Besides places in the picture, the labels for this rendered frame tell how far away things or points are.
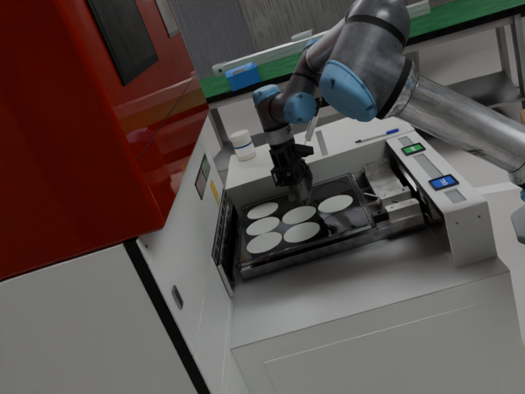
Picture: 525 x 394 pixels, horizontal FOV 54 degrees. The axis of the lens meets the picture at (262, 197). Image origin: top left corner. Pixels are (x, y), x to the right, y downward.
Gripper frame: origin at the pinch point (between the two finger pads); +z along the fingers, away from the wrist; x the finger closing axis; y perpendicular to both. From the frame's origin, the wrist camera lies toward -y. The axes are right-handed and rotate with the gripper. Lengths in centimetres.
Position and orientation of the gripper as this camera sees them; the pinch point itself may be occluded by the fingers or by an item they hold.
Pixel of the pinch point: (305, 200)
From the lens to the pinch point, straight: 151.5
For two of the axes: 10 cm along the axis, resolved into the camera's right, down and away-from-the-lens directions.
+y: -4.3, 4.8, -7.6
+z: 3.2, 8.7, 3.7
